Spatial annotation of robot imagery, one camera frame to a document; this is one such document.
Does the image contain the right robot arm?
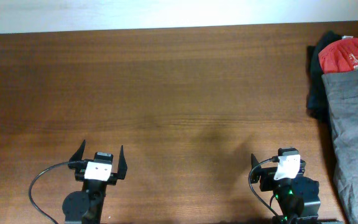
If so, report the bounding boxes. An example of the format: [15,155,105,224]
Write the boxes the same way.
[248,147,321,224]

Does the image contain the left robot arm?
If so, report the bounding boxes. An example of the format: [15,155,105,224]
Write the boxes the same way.
[62,141,127,224]

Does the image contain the red garment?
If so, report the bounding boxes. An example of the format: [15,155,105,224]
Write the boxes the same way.
[318,37,358,74]

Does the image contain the black garment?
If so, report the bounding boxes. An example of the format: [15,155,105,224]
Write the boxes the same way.
[306,30,353,123]

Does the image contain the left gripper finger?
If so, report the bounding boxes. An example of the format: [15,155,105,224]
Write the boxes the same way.
[117,145,127,180]
[69,139,86,162]

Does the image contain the grey shorts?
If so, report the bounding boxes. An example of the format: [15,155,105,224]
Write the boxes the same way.
[322,70,358,223]

